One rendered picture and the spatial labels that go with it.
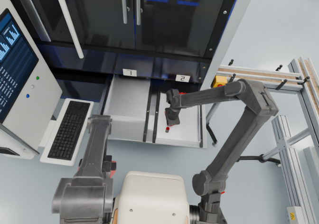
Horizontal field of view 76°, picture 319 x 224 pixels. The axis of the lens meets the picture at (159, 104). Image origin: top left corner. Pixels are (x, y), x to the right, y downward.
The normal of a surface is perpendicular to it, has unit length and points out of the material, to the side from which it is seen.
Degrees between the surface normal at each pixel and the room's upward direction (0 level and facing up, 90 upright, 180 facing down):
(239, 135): 69
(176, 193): 42
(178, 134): 0
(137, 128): 0
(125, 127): 0
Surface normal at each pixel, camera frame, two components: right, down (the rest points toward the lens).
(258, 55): 0.07, -0.52
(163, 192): 0.11, -0.96
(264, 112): 0.33, 0.59
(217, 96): -0.90, 0.00
